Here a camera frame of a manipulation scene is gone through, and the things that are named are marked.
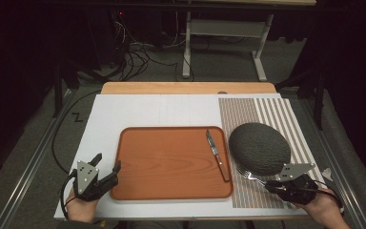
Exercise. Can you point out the dark grey textured plate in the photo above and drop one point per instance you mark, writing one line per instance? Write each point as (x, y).
(259, 148)

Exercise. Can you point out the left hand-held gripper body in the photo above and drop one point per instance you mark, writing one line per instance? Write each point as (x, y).
(87, 176)

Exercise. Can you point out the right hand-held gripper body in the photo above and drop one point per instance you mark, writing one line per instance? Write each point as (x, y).
(295, 191)

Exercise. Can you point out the person's right hand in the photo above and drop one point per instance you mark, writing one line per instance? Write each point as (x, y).
(322, 205)

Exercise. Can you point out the brown wooden tray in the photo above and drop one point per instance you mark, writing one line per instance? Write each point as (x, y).
(168, 162)

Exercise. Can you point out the black metal stand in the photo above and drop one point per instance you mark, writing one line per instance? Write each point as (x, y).
(58, 89)
(319, 101)

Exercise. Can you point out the white metal desk frame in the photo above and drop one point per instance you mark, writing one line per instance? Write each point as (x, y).
(225, 28)

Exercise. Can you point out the striped placemat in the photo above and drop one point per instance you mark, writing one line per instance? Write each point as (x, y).
(251, 109)

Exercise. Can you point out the person's left hand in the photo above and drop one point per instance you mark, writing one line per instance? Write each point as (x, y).
(81, 210)

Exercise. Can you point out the small white scrap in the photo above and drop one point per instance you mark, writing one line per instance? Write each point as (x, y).
(327, 174)

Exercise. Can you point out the metal floor rail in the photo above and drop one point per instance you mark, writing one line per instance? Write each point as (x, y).
(333, 143)
(35, 159)

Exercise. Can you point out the white board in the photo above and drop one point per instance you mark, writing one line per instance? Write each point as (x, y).
(146, 111)

